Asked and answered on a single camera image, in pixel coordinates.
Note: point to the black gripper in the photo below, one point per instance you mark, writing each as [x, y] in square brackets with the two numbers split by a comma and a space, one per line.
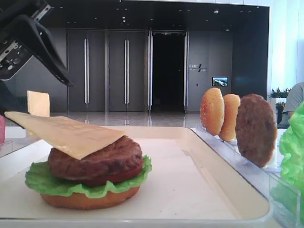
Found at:
[29, 35]

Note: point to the yellow cheese slice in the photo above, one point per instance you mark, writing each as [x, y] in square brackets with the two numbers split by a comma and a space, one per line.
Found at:
[74, 138]

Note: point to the orange cheese slice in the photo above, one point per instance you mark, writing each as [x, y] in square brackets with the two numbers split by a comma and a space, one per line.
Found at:
[38, 103]

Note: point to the red tomato slice standing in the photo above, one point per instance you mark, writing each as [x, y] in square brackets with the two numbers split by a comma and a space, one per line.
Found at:
[2, 129]

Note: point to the green lettuce leaf on stack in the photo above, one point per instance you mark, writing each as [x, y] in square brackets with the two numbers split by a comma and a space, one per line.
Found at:
[40, 179]

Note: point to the brown meat patty on stack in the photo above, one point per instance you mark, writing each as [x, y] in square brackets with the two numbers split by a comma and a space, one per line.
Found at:
[120, 157]

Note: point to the tomato slice in stack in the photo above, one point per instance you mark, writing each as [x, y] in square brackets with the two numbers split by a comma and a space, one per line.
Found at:
[115, 178]

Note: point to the standing brown meat patty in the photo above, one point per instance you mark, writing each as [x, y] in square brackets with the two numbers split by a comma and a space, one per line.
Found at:
[256, 130]

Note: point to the standing green lettuce leaf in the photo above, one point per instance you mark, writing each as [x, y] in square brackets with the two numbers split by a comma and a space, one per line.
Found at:
[292, 165]

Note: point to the dark double doors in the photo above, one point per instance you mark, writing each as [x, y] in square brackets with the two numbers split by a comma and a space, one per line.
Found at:
[125, 71]

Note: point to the bottom bun in stack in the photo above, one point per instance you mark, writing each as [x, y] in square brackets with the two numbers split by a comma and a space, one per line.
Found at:
[80, 201]

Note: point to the bun half outer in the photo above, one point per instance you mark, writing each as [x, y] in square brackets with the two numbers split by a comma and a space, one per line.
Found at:
[212, 111]

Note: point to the bun half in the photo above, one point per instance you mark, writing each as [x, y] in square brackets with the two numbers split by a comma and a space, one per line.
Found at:
[212, 111]
[232, 103]

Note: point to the cream rectangular tray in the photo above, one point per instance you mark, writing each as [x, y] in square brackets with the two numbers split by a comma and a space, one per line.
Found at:
[190, 186]

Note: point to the bun half inner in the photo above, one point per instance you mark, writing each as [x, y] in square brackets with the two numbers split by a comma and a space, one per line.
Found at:
[232, 103]

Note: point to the flower planter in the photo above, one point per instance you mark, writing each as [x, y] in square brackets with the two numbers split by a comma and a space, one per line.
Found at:
[277, 101]

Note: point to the person in grey shirt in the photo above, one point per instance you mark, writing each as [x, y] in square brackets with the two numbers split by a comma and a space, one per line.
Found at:
[293, 101]

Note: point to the left long clear rail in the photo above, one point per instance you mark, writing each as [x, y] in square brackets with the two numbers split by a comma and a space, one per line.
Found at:
[15, 139]

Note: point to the long clear rail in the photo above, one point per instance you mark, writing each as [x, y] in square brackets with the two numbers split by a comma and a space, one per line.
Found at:
[264, 179]
[15, 139]

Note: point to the wall screen display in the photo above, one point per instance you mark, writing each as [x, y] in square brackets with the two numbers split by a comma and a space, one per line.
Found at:
[220, 81]

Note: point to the right long clear rail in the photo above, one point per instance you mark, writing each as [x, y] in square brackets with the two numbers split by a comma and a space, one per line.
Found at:
[264, 179]

